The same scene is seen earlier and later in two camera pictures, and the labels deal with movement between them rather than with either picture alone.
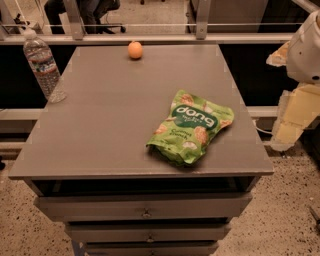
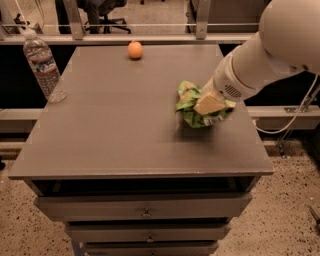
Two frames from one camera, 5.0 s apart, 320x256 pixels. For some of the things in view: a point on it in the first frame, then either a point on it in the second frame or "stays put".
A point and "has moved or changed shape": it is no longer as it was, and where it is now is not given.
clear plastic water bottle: [40, 61] stays put
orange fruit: [135, 50] stays put
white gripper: [306, 55] → [222, 83]
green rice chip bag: [190, 123] has moved or changed shape
